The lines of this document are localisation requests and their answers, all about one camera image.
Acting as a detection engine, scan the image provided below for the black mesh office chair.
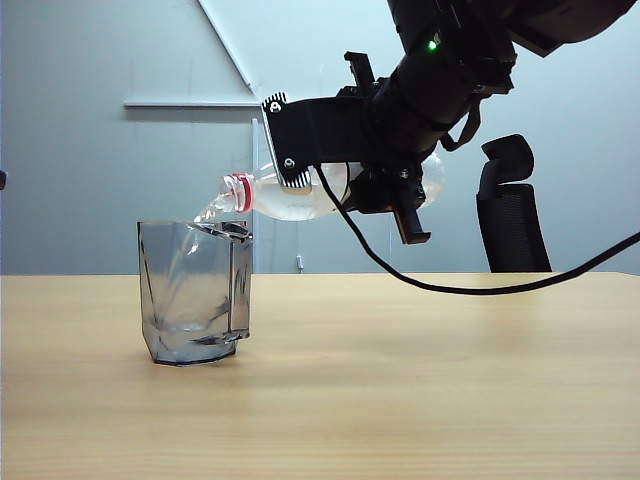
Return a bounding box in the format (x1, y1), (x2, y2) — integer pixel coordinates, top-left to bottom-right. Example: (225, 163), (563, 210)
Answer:
(474, 133), (553, 274)

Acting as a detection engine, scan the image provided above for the short black cable loop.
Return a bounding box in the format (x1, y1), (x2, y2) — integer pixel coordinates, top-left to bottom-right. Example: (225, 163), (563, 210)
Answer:
(438, 96), (483, 152)

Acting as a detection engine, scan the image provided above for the white diagonal wall cable trunking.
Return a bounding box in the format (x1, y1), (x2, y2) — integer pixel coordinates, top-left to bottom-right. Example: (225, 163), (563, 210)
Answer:
(196, 0), (257, 94)

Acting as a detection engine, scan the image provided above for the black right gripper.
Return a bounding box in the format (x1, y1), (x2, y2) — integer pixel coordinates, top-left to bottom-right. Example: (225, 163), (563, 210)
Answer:
(260, 51), (432, 246)

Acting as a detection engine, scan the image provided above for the clear Nongfu Spring water bottle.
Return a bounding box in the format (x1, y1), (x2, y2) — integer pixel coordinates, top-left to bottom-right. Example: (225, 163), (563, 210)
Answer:
(219, 152), (447, 223)

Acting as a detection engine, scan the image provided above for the white horizontal wall cable trunking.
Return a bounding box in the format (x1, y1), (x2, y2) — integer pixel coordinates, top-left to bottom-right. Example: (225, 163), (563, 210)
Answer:
(122, 98), (265, 111)

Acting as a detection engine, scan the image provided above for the white vertical wall cable trunking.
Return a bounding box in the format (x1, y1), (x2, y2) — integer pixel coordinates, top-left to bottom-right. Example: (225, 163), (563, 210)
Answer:
(249, 117), (262, 274)

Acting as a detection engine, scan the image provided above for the grey transparent faceted cup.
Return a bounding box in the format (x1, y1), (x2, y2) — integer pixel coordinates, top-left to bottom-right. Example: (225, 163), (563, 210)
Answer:
(136, 220), (253, 367)

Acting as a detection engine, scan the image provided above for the long black cable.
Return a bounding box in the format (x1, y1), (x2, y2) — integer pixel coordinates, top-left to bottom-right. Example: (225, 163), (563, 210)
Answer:
(313, 164), (640, 296)

